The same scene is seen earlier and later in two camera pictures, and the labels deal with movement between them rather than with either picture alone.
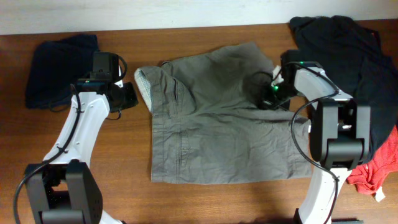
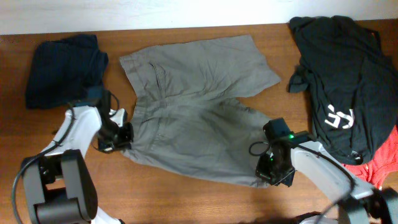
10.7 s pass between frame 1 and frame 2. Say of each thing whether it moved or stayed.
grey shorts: moved
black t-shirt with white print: stayed
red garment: stayed
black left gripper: moved
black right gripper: moved
